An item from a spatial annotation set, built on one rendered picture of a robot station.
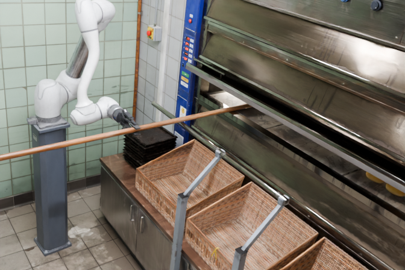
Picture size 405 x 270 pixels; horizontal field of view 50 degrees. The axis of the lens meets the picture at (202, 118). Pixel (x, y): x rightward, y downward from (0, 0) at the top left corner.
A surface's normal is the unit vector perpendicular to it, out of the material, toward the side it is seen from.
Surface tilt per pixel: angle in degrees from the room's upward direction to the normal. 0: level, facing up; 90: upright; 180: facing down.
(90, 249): 0
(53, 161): 90
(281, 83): 70
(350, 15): 90
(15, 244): 0
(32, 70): 90
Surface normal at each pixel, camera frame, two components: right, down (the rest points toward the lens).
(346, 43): -0.72, -0.16
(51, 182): 0.65, 0.38
